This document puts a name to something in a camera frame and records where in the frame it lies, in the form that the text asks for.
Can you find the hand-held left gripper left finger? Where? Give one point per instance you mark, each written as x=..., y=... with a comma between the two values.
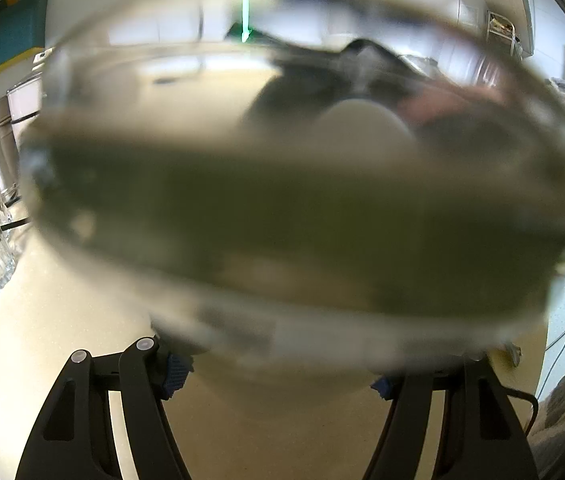
x=175, y=372

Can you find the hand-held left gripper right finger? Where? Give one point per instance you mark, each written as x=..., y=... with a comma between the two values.
x=381, y=387

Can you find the white electric cooking pot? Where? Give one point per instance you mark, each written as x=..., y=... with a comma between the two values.
x=25, y=97

